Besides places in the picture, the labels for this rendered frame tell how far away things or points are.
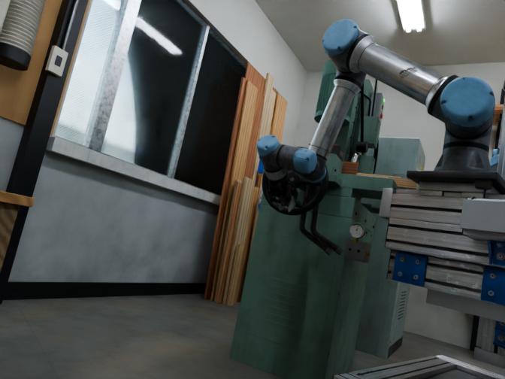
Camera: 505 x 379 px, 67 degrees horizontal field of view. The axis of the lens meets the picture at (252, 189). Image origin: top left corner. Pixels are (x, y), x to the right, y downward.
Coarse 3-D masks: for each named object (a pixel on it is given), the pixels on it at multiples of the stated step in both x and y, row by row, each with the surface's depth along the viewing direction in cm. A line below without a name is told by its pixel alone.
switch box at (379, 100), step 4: (372, 92) 213; (376, 92) 212; (380, 92) 211; (372, 96) 212; (376, 96) 211; (380, 96) 210; (372, 100) 212; (376, 100) 211; (380, 100) 210; (372, 104) 211; (376, 104) 210; (380, 104) 210; (376, 108) 210; (380, 108) 210; (376, 112) 209; (380, 112) 211; (376, 116) 209; (380, 120) 214
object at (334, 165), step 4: (328, 156) 160; (332, 156) 159; (336, 156) 160; (328, 160) 160; (332, 160) 159; (336, 160) 160; (340, 160) 167; (328, 164) 159; (332, 164) 158; (336, 164) 161; (340, 164) 167; (328, 168) 159; (332, 168) 158; (336, 168) 162; (340, 168) 168; (328, 172) 158; (332, 172) 158; (336, 172) 163; (340, 172) 169
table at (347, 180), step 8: (336, 176) 157; (344, 176) 165; (352, 176) 163; (360, 176) 162; (368, 176) 160; (328, 184) 165; (336, 184) 162; (344, 184) 164; (352, 184) 163; (360, 184) 161; (368, 184) 160; (376, 184) 158; (384, 184) 157; (392, 184) 155; (360, 192) 168; (368, 192) 164; (376, 192) 160
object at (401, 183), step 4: (372, 176) 175; (376, 176) 174; (396, 180) 170; (400, 180) 169; (404, 180) 168; (408, 180) 168; (412, 180) 167; (400, 184) 169; (404, 184) 168; (408, 184) 167; (412, 184) 167; (416, 184) 166; (408, 188) 168; (412, 188) 166; (416, 188) 167
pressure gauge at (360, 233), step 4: (352, 224) 153; (356, 224) 152; (360, 224) 152; (352, 228) 152; (356, 228) 152; (360, 228) 151; (364, 228) 152; (352, 232) 152; (356, 232) 151; (360, 232) 151; (364, 232) 151; (352, 236) 152; (356, 236) 151; (360, 236) 150; (356, 240) 153
